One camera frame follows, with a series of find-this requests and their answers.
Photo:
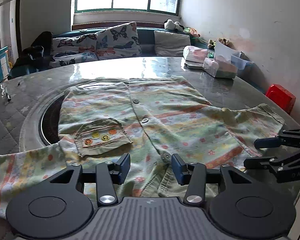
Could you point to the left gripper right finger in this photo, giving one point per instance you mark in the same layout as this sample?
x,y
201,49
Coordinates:
x,y
194,176

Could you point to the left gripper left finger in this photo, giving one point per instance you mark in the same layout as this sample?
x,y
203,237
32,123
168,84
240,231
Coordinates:
x,y
109,174

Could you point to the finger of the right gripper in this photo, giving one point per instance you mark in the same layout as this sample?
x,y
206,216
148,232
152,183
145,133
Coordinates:
x,y
284,169
290,138

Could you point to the floral green children's shirt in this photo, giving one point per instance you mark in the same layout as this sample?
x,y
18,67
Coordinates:
x,y
151,119

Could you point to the red plastic stool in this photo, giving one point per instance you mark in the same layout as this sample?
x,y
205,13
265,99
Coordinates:
x,y
282,97

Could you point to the clear plastic storage box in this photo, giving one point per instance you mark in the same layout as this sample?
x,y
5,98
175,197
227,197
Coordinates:
x,y
239,62

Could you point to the tissue pack with white tissue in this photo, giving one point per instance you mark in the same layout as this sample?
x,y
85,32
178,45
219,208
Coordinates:
x,y
220,66

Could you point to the pink wipes pack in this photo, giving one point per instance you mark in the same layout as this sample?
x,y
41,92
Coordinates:
x,y
195,54

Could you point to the colourful plush toys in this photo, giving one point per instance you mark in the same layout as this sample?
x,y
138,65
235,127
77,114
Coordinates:
x,y
211,44

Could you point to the black pen on table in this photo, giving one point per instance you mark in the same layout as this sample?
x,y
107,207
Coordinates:
x,y
4,92

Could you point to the grey pillow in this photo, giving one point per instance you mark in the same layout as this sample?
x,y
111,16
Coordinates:
x,y
170,44

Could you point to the butterfly print cushion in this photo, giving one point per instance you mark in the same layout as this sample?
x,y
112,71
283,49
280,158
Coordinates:
x,y
118,42

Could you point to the black bag on sofa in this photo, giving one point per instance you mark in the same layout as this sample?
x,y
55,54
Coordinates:
x,y
35,58

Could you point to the blue sofa cover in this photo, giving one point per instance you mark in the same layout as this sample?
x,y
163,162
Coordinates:
x,y
146,38

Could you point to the white plush toy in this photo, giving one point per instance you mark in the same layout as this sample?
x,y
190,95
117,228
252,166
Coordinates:
x,y
173,26

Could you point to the blue white cabinet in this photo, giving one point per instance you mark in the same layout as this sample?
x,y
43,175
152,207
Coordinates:
x,y
4,63

